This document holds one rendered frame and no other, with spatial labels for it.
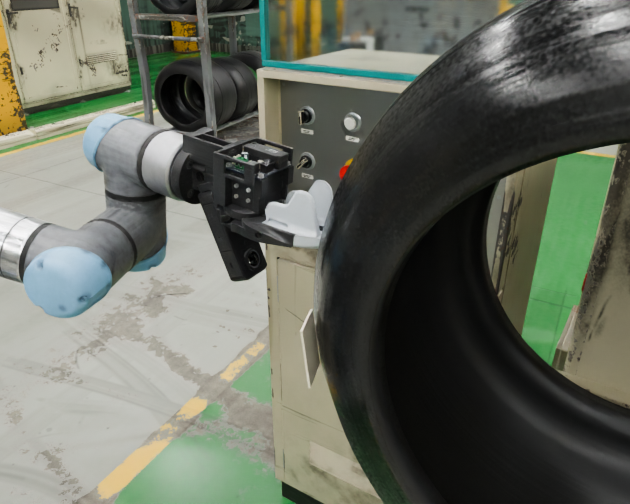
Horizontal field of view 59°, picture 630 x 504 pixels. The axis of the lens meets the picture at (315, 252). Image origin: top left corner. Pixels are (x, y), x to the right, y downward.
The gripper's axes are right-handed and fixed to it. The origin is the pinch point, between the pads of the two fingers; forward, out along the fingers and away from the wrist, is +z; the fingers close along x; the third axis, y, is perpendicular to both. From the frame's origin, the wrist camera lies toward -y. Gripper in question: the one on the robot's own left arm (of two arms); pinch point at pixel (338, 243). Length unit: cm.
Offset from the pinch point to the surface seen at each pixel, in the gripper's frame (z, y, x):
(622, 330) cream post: 28.8, -13.1, 25.8
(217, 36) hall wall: -743, -178, 838
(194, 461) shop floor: -66, -128, 46
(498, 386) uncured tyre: 17.9, -20.4, 14.3
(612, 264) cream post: 24.8, -4.8, 25.9
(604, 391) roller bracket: 29.7, -22.0, 24.3
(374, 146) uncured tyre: 6.5, 14.6, -9.1
